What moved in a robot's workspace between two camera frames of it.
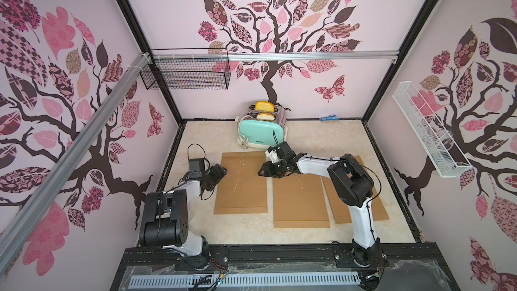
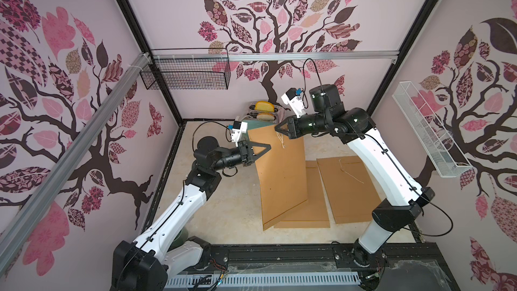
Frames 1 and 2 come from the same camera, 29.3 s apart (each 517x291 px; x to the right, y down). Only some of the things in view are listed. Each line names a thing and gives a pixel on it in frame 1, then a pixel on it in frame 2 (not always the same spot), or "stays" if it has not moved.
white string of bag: (239, 172) to (281, 138)
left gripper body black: (213, 177) to (239, 158)
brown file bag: (242, 190) to (283, 172)
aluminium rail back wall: (272, 54) stays
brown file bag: (299, 202) stays
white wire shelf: (443, 155) stays
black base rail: (406, 267) stays
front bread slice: (266, 116) stays
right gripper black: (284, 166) to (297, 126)
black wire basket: (206, 68) stays
